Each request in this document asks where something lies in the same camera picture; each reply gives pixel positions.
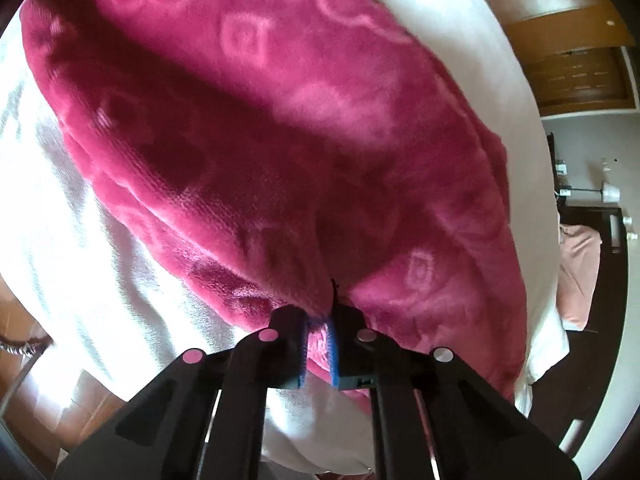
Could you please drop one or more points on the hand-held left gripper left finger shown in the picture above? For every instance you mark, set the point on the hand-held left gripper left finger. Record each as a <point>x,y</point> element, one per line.
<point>300,355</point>

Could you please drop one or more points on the white bed sheet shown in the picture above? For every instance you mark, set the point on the white bed sheet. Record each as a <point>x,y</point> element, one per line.
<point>475,35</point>

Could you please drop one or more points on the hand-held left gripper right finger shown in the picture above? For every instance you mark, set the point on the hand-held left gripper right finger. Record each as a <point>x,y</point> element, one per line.
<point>334,355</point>

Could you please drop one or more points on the pink pillow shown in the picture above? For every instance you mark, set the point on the pink pillow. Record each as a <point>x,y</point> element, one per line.
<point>580,270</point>

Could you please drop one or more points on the red fleece blanket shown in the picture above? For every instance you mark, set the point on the red fleece blanket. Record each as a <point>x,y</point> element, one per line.
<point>300,135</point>

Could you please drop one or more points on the white table lamp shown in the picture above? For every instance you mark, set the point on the white table lamp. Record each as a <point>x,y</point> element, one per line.
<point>611,192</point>

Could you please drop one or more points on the wooden door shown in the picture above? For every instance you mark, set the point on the wooden door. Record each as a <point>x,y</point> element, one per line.
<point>580,80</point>

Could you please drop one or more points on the dark wooden headboard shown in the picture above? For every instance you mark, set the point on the dark wooden headboard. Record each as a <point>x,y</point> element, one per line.
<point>613,285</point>

